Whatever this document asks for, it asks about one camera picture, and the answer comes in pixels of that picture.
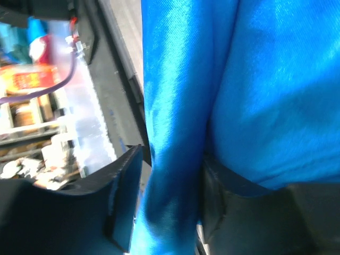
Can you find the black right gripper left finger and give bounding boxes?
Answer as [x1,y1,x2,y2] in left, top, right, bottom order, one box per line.
[1,145,143,254]

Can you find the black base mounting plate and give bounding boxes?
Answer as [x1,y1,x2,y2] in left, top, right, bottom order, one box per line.
[77,1,151,164]

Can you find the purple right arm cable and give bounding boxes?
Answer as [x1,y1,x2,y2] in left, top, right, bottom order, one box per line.
[0,50,78,105]

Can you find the blue satin napkin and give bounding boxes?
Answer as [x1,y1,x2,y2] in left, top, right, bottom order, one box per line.
[131,1,339,254]

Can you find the slotted white cable duct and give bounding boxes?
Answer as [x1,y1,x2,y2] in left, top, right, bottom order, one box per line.
[48,21,117,177]

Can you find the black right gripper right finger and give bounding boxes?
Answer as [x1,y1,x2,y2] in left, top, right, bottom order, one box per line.
[201,156,339,254]

